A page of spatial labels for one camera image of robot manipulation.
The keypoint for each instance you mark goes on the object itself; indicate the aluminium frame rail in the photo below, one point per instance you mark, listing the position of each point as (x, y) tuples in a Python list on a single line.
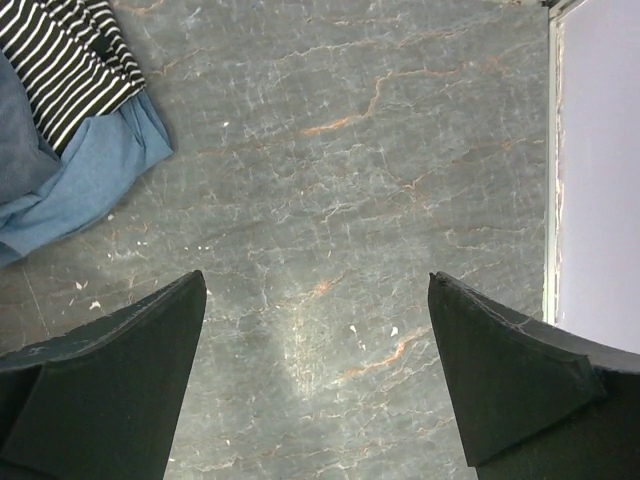
[(557, 11)]

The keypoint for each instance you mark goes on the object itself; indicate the blue and striped clothes pile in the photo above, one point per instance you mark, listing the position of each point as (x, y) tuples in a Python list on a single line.
[(77, 125)]

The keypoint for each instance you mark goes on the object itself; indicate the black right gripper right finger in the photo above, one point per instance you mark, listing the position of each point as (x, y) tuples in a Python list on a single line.
[(532, 401)]

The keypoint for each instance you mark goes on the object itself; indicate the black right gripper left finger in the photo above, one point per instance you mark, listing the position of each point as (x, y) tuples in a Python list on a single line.
[(103, 400)]

